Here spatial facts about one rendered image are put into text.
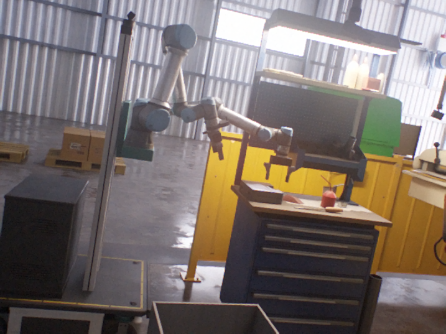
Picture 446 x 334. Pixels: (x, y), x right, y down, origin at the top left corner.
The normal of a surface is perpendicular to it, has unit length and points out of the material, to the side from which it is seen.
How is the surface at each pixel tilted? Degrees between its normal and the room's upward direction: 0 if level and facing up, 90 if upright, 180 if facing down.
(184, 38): 83
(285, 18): 58
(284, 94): 90
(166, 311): 90
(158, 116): 98
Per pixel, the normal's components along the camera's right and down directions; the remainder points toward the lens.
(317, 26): 0.28, -0.37
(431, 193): -0.94, -0.13
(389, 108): 0.29, 0.08
